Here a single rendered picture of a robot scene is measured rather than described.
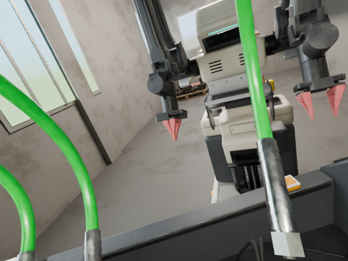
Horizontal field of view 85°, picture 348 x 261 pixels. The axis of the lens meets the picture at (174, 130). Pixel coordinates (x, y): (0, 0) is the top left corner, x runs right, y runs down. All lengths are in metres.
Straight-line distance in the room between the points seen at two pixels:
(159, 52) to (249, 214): 0.53
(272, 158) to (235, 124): 0.77
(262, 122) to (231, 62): 0.68
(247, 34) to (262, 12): 5.52
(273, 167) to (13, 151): 2.42
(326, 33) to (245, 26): 0.38
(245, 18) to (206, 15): 0.64
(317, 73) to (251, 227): 0.41
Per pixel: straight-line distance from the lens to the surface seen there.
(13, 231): 2.53
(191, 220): 0.43
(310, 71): 0.63
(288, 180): 0.46
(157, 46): 0.68
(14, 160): 2.48
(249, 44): 0.22
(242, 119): 0.95
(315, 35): 0.58
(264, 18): 5.74
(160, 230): 0.44
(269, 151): 0.19
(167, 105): 0.65
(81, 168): 0.26
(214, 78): 0.89
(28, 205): 0.31
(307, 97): 0.61
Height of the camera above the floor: 1.26
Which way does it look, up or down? 21 degrees down
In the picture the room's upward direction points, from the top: 19 degrees counter-clockwise
